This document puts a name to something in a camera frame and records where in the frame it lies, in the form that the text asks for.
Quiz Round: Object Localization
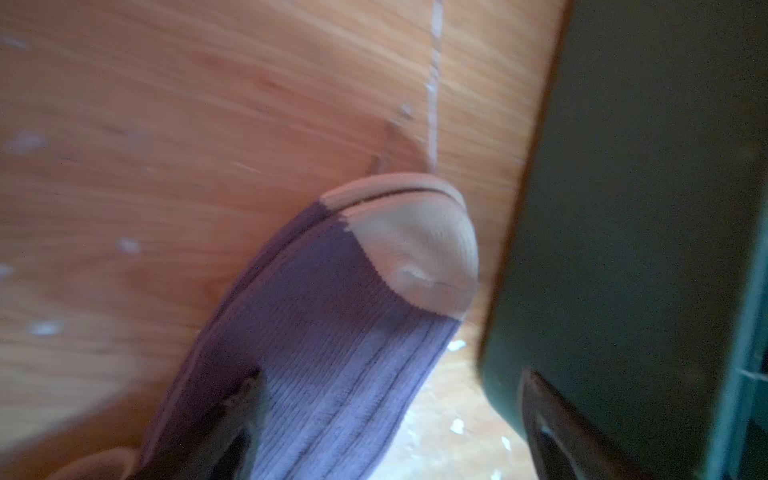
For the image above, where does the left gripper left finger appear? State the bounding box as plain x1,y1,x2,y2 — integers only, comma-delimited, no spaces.
131,372,264,479

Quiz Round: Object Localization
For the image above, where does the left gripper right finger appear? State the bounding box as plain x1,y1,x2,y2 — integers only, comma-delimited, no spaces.
519,370,648,480

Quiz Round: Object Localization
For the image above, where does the purple sock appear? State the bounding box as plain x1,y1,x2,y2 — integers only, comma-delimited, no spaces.
47,172,480,480

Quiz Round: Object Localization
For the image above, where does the green divided plastic tray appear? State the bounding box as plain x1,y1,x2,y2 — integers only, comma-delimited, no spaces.
480,1,767,479

